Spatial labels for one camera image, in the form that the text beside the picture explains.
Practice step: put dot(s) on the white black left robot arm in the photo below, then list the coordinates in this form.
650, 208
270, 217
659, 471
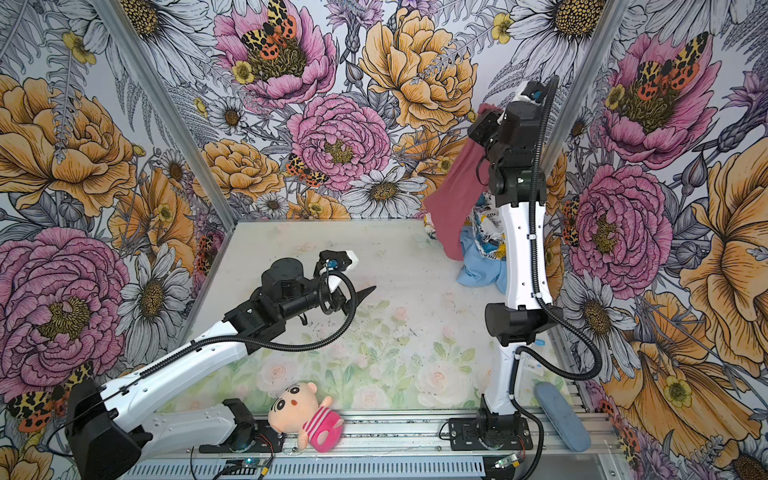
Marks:
111, 427

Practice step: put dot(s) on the aluminium corner post right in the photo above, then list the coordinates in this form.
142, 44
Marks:
567, 106

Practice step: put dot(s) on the white teal yellow printed cloth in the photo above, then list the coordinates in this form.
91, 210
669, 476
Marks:
476, 229

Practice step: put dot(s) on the aluminium corner post left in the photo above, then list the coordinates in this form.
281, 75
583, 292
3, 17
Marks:
129, 44

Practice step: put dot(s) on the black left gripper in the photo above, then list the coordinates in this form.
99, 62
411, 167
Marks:
361, 293

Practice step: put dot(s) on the light blue cloth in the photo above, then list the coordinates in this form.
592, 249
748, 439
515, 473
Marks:
477, 270

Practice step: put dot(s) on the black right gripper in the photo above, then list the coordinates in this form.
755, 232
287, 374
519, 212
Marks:
476, 131

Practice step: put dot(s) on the maroon ribbed cloth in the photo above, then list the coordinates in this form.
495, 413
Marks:
451, 204

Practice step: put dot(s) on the pink plush doll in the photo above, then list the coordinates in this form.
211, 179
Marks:
298, 410

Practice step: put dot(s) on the grey blue oval pad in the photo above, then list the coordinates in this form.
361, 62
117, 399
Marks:
560, 413

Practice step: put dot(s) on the aluminium corner post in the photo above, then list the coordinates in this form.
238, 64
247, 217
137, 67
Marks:
129, 44
567, 106

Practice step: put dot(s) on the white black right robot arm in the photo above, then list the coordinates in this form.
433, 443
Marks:
519, 193

